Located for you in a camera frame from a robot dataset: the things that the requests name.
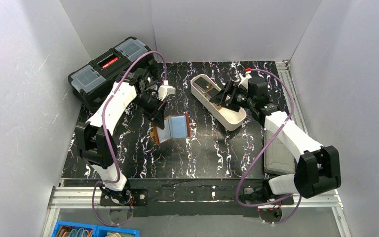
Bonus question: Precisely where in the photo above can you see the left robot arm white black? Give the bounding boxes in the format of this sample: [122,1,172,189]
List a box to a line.
[75,68,166,193]

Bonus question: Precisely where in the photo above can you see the black toolbox clear lids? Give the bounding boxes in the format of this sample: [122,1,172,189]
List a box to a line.
[68,37,151,113]

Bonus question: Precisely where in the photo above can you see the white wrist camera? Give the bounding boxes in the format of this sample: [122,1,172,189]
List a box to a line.
[238,68,252,90]
[157,80,176,101]

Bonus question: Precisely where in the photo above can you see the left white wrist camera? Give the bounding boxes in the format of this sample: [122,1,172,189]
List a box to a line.
[157,80,176,101]

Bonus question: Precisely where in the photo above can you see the blue plastic bin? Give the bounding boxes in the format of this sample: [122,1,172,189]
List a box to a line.
[50,221,140,237]

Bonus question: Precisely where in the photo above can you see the brown leather card holder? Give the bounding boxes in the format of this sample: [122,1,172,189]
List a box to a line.
[150,114,191,145]

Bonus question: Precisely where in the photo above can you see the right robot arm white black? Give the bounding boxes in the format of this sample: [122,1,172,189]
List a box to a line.
[209,77,341,199]

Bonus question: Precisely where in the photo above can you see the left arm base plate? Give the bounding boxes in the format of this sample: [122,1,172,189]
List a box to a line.
[99,188,148,206]

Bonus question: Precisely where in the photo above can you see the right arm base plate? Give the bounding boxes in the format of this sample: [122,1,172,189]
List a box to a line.
[244,186,295,207]

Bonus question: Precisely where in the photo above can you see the white oblong tray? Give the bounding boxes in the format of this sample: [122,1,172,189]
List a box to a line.
[190,74,247,131]

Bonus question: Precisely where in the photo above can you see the black card stack near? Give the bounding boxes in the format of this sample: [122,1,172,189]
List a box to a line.
[206,89,224,106]

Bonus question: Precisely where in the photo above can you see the aluminium frame rail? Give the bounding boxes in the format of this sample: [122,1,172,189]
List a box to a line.
[42,61,352,237]

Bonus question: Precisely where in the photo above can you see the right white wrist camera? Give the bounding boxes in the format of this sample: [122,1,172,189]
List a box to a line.
[238,68,252,90]

